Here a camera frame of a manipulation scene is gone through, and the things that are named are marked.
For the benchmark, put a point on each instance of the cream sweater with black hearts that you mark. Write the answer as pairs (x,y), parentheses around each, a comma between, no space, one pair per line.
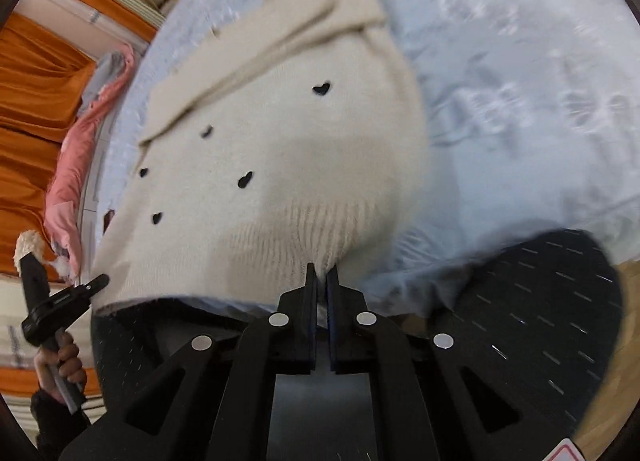
(300,166)

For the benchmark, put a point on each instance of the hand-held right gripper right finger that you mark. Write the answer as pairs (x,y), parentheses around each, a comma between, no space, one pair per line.
(332,301)

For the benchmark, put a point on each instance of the grey garment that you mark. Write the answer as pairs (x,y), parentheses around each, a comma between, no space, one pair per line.
(102,76)

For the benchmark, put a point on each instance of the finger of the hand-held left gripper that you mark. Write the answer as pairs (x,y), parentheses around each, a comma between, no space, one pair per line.
(34,281)
(90,286)

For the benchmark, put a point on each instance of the light blue bed blanket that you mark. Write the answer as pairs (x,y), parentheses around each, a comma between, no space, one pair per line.
(500,116)

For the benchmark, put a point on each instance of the cream fluffy cloth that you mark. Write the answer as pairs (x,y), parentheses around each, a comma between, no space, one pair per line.
(25,243)

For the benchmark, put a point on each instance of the pink fluffy garment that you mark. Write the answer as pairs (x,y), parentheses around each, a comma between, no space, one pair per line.
(75,156)

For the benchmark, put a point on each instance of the person's dark dashed pants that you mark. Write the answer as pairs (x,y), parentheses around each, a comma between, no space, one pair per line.
(525,316)

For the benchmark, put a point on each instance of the person's left hand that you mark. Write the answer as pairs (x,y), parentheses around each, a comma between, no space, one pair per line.
(70,361)

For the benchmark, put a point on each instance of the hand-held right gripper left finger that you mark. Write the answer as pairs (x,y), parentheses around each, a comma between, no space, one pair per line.
(313,336)

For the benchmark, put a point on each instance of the orange curtain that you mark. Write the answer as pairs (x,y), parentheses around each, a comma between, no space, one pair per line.
(30,91)

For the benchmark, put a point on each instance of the person's left forearm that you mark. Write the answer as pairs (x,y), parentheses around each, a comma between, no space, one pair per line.
(55,423)

